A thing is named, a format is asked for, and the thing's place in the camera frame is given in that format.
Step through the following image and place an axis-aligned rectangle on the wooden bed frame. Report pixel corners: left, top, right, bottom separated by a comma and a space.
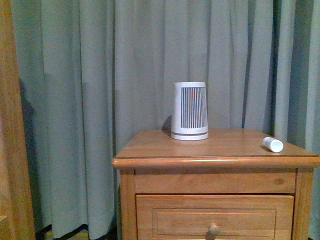
0, 0, 35, 240

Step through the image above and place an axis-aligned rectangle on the grey-green curtain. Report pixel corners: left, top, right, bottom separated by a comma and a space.
11, 0, 274, 239
272, 0, 320, 240

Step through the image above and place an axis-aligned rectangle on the grey-green right curtain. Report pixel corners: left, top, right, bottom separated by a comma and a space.
272, 0, 320, 240

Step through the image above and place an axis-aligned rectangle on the white medicine bottle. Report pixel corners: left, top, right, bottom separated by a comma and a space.
262, 137, 284, 153

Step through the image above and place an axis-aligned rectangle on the wooden drawer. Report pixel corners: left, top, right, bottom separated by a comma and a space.
136, 194, 294, 240

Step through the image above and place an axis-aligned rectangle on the grey-green left curtain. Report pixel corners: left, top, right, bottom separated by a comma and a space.
11, 0, 274, 239

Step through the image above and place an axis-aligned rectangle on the wooden nightstand cabinet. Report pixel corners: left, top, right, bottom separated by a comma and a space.
112, 129, 320, 240

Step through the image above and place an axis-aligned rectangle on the white ribbed table lamp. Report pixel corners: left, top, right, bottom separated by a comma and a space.
171, 82, 209, 141

